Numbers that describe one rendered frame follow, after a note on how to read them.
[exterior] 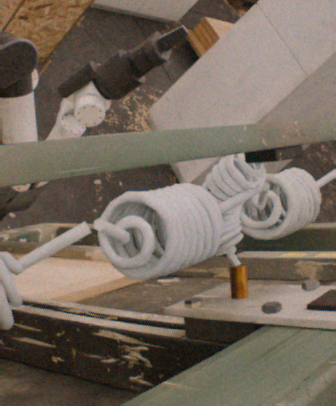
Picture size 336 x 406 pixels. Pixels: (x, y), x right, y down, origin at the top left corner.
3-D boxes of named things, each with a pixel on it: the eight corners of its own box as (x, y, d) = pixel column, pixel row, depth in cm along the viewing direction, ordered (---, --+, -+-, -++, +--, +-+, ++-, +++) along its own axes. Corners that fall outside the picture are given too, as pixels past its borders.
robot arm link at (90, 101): (133, 105, 133) (91, 135, 137) (129, 76, 140) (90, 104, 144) (97, 74, 126) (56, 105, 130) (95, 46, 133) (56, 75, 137)
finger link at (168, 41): (190, 35, 128) (166, 51, 131) (181, 23, 128) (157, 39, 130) (189, 36, 127) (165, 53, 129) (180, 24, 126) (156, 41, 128)
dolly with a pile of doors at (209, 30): (220, 47, 551) (242, 25, 534) (249, 92, 532) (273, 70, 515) (173, 37, 505) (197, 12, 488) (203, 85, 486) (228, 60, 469)
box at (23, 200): (11, 179, 199) (38, 145, 189) (27, 211, 195) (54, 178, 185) (-18, 183, 189) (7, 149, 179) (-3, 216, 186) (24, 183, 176)
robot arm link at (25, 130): (-6, 187, 151) (-17, 99, 142) (24, 168, 161) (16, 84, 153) (31, 195, 146) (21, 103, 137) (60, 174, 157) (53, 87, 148)
